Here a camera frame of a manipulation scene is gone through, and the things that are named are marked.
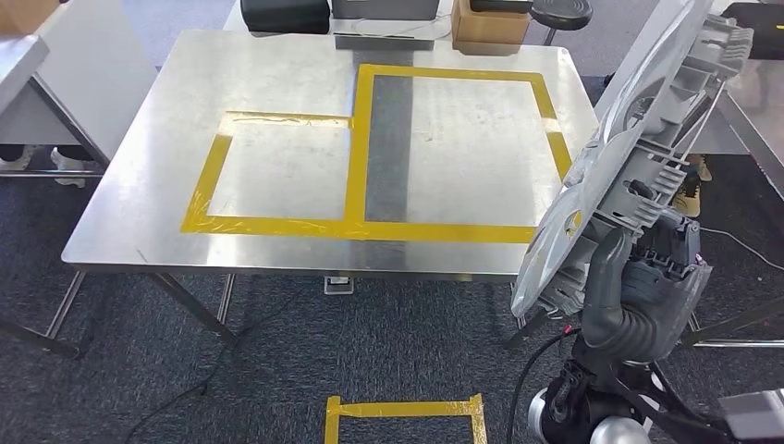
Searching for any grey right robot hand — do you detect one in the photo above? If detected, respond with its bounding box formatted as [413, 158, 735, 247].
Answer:
[578, 211, 715, 367]

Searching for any silver grey wheel cover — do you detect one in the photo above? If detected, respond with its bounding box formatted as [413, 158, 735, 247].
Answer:
[509, 0, 754, 321]

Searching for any steel workbench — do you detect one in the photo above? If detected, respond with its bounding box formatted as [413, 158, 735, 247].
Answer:
[0, 29, 600, 361]

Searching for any person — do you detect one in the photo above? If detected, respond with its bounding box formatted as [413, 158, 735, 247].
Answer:
[670, 153, 715, 218]
[0, 144, 103, 188]

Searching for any white desk panel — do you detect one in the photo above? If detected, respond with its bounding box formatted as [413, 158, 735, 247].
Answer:
[692, 92, 752, 155]
[0, 0, 159, 164]

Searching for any yellow floor tape outline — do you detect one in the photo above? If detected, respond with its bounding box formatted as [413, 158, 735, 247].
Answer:
[323, 393, 489, 444]

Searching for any black bag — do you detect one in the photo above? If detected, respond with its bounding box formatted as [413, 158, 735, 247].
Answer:
[722, 3, 784, 61]

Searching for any black round stool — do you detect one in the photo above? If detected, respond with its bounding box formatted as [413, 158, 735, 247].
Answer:
[529, 0, 594, 47]

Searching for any brown cardboard box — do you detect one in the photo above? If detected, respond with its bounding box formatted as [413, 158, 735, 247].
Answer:
[451, 0, 531, 45]
[0, 0, 63, 35]

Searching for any large yellow tape rectangle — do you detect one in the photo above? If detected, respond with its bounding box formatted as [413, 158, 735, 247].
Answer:
[342, 63, 575, 245]

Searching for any black flat tray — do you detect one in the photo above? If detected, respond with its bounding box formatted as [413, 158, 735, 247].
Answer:
[470, 0, 534, 15]

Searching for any small yellow tape rectangle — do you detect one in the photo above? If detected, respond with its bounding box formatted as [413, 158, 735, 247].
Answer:
[180, 110, 358, 237]

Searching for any grey metal box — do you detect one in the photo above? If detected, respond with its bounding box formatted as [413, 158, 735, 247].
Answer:
[331, 0, 441, 21]

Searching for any black hard case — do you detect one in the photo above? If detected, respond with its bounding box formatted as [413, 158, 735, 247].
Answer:
[239, 0, 332, 35]

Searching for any white floor cable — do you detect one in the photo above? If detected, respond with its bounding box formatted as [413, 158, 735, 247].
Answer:
[701, 227, 784, 272]

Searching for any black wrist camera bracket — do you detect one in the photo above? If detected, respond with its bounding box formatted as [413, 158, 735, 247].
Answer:
[606, 361, 736, 444]

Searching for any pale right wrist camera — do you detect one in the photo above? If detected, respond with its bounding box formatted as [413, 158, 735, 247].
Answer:
[719, 388, 784, 444]

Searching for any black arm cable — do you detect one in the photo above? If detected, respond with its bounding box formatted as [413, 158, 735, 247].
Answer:
[507, 327, 580, 444]

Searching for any black floor cable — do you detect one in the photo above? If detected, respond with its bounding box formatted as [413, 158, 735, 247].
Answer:
[125, 288, 320, 444]

